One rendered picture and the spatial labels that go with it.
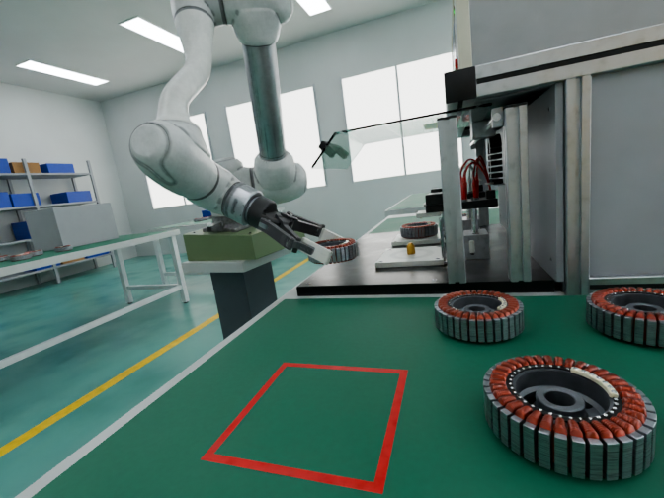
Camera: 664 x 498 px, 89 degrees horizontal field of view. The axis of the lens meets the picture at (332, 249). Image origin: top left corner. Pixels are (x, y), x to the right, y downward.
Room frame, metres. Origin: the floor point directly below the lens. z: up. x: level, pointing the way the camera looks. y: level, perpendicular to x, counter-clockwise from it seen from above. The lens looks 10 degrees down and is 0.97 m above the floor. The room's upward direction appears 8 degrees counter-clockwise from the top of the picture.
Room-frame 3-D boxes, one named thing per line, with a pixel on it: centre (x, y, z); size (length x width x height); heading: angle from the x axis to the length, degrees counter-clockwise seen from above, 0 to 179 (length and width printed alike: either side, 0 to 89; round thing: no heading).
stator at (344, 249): (0.73, 0.00, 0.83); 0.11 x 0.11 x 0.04
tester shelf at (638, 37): (0.80, -0.53, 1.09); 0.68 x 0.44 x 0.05; 160
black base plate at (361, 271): (0.90, -0.25, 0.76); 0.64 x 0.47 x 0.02; 160
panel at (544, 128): (0.82, -0.47, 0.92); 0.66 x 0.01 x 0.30; 160
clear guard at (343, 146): (0.74, -0.17, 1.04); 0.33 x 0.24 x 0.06; 70
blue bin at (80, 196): (6.18, 4.49, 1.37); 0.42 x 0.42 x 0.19; 70
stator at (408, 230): (1.02, -0.27, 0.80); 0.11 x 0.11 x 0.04
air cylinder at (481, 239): (0.75, -0.33, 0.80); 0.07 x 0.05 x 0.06; 160
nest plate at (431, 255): (0.80, -0.19, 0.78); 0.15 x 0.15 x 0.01; 70
